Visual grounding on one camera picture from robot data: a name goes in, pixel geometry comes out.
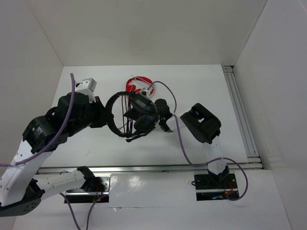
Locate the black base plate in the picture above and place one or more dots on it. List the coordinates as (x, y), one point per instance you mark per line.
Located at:
(100, 192)
(206, 190)

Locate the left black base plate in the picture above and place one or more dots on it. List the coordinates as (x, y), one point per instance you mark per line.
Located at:
(100, 192)

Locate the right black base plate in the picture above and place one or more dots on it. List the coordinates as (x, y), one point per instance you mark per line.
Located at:
(206, 190)

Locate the red headphones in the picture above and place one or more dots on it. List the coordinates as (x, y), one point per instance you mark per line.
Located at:
(136, 83)

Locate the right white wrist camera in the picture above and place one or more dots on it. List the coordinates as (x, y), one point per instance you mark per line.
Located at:
(147, 92)

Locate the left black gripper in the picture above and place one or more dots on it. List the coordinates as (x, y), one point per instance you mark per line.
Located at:
(101, 113)

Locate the aluminium rail right side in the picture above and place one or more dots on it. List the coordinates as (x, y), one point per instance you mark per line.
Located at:
(251, 149)

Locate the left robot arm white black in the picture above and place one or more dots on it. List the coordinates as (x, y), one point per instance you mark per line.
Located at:
(20, 193)

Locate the black headphones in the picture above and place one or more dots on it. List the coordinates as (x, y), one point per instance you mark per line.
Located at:
(141, 116)

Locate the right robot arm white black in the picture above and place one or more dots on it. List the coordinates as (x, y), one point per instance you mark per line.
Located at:
(204, 127)

